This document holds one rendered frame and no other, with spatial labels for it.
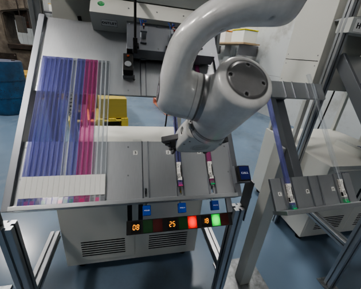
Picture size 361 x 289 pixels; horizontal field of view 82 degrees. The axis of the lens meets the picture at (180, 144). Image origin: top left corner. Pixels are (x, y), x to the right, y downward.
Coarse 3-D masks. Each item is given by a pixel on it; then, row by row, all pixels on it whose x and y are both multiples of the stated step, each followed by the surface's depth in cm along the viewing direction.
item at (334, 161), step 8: (312, 80) 83; (312, 88) 82; (312, 96) 82; (320, 112) 79; (320, 120) 79; (328, 136) 77; (328, 144) 76; (328, 152) 76; (336, 160) 75; (336, 168) 74; (336, 176) 73; (344, 200) 71
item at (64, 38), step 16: (48, 32) 77; (64, 32) 78; (80, 32) 80; (96, 32) 81; (112, 32) 83; (48, 48) 75; (64, 48) 76; (80, 48) 77; (96, 48) 79; (112, 48) 80; (112, 64) 78; (144, 64) 81; (160, 64) 83; (112, 80) 76; (128, 80) 77; (144, 80) 79; (144, 96) 77
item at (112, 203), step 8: (112, 200) 60; (120, 200) 60; (128, 200) 61; (136, 200) 61; (144, 200) 62; (152, 200) 62; (160, 200) 63; (168, 200) 63; (176, 200) 65; (184, 200) 67; (192, 200) 70; (8, 208) 54; (16, 208) 54; (24, 208) 55; (32, 208) 55; (40, 208) 55; (48, 208) 56; (56, 208) 57; (64, 208) 59; (72, 208) 61; (80, 208) 64
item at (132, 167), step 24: (24, 144) 62; (120, 144) 68; (144, 144) 70; (120, 168) 66; (144, 168) 67; (168, 168) 69; (192, 168) 71; (216, 168) 73; (120, 192) 63; (144, 192) 65; (168, 192) 66; (192, 192) 68; (216, 192) 69
